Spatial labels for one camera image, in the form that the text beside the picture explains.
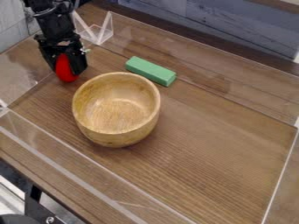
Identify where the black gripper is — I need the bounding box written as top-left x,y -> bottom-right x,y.
32,5 -> 88,75

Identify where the red plush fruit green stem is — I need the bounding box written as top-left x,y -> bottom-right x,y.
54,52 -> 80,82

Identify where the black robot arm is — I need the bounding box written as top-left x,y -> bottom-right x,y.
22,0 -> 88,82

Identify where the clear acrylic stand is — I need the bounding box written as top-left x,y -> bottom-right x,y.
72,11 -> 113,46

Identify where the green rectangular block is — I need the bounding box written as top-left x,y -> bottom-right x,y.
125,56 -> 176,87

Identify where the wooden bowl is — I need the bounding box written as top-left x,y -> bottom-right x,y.
71,72 -> 161,148

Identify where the clear acrylic tray wall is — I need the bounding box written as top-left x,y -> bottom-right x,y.
0,106 -> 195,224

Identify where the black table leg frame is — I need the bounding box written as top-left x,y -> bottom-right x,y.
24,185 -> 65,224

